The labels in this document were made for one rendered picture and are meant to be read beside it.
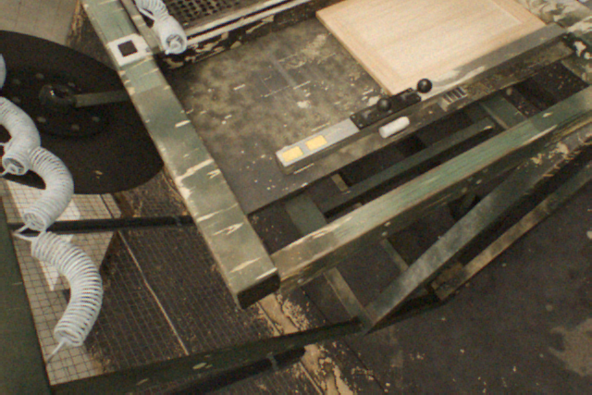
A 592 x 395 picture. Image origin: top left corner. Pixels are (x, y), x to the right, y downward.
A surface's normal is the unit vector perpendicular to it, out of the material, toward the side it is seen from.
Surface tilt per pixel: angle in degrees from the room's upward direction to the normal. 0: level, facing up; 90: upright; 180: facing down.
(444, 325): 0
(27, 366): 90
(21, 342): 90
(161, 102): 51
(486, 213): 0
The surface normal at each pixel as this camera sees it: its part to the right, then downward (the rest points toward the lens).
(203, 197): -0.01, -0.55
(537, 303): -0.68, -0.03
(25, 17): 0.58, 0.59
